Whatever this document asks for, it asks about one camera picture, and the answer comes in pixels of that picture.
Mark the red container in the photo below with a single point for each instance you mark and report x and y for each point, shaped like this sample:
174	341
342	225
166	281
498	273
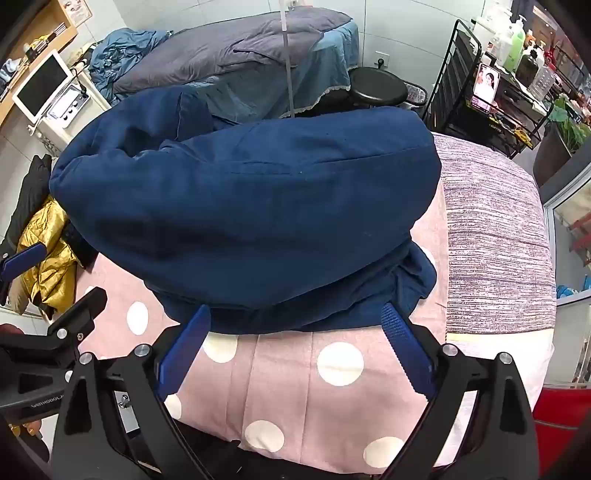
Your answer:
558	410

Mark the smartphone with lit screen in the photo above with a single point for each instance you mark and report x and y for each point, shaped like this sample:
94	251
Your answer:
487	85

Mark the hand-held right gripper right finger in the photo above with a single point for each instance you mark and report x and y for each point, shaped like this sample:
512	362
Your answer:
406	350

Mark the gold shiny jacket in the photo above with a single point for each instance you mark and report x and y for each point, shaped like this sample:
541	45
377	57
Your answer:
46	249

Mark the light blue crumpled garment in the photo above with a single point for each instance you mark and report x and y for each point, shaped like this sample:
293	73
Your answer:
115	55

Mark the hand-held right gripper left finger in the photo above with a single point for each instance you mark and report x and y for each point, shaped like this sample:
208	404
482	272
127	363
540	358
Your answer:
184	350

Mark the black garment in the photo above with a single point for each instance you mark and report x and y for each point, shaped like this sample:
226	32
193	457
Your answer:
32	184

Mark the clear plastic pole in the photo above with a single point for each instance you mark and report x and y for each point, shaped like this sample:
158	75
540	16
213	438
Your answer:
287	60

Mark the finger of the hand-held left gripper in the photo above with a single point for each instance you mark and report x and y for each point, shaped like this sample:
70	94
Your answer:
23	261
78	316

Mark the clear plastic bottle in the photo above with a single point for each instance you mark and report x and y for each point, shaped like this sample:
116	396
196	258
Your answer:
542	81

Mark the white machine with screen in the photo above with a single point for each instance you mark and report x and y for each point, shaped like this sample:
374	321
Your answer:
41	87

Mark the green potted plant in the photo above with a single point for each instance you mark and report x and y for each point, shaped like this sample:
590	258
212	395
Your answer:
572	124

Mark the black pump bottle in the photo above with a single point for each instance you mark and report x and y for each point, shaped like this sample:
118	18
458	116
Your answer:
530	67

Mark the navy blue padded jacket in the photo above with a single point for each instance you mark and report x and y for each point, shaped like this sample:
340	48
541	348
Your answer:
254	207

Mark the wooden wall shelf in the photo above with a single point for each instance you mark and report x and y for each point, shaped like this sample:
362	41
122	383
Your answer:
51	32

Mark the green pump bottle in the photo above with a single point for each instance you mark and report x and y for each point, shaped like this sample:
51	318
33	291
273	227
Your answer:
516	46

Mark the black round stool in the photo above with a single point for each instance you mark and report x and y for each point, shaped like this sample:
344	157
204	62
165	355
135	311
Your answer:
376	83

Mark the white wall socket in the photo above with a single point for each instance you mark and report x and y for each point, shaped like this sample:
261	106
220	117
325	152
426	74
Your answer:
382	59

